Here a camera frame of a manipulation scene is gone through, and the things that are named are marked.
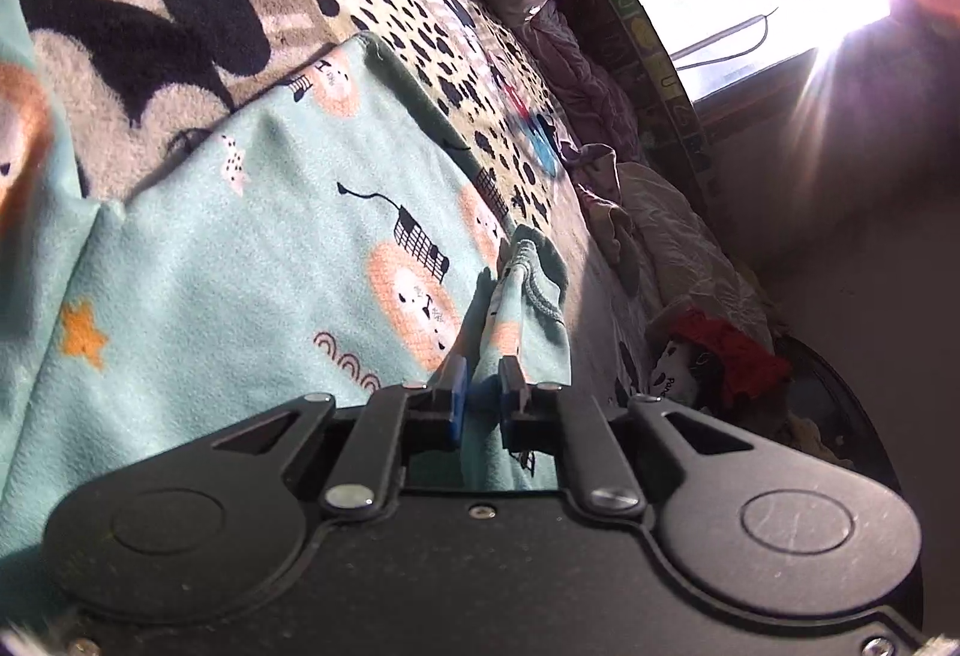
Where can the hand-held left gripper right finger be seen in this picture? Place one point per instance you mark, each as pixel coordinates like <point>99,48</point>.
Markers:
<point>512,408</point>

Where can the purple quilt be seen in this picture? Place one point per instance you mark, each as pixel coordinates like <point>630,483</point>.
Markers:
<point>585,86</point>

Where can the red knitted sweater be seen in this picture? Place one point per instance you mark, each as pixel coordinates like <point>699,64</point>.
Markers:
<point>727,348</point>

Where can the teal lion print sweatshirt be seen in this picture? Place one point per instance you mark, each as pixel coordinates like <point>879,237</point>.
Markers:
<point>225,236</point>

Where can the cream quilt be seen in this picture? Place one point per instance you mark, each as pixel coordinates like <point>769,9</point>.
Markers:
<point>690,251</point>

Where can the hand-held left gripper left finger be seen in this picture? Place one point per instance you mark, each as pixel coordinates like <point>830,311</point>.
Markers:
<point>456,401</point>

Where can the grey cream cloth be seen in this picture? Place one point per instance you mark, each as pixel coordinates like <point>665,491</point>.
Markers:
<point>619,236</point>

